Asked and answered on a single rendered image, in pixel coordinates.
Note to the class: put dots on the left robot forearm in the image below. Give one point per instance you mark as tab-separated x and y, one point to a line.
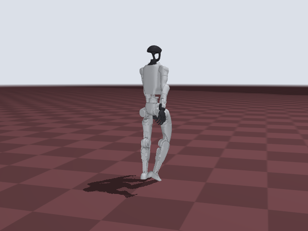
147	96

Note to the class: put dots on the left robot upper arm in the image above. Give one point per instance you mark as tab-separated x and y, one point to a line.
141	72

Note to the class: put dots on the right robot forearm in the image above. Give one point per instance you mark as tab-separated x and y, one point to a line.
163	97

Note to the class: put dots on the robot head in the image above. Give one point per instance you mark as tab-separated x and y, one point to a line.
153	50

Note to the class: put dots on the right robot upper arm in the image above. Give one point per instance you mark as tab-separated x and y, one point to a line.
164	74

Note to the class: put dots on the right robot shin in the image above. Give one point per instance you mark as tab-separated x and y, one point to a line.
160	156

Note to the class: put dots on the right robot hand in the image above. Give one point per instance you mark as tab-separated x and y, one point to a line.
161	115

